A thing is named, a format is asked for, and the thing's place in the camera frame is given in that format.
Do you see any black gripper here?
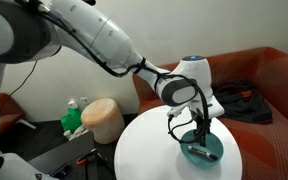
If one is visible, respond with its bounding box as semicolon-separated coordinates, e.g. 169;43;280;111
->
193;114;210;147

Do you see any black and white marker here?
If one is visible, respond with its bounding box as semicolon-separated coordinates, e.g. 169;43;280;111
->
188;146;218;160

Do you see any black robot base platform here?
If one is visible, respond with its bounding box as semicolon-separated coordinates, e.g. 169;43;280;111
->
29;132;116;180

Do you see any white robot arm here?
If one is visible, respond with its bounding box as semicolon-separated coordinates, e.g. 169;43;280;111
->
0;0;224;145

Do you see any teal bowl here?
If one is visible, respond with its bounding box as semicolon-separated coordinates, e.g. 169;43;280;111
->
180;133;224;168

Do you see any black jacket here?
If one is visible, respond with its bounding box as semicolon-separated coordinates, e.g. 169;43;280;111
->
212;78;273;124

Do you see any white round table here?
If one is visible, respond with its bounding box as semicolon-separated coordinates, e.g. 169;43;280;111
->
114;106;242;180

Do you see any orange sofa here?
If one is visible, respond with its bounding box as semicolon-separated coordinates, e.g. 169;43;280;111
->
131;46;288;180

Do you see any beige round ottoman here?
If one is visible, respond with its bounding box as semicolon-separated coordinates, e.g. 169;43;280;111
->
81;98;125;144

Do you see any green spray bottle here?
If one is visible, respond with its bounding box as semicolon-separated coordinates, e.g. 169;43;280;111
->
61;99;82;133

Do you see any white wall outlet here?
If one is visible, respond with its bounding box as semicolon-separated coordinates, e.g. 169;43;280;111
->
80;97;89;106

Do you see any orange-handled clamp near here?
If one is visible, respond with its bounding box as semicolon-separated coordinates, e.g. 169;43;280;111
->
76;148;97;165

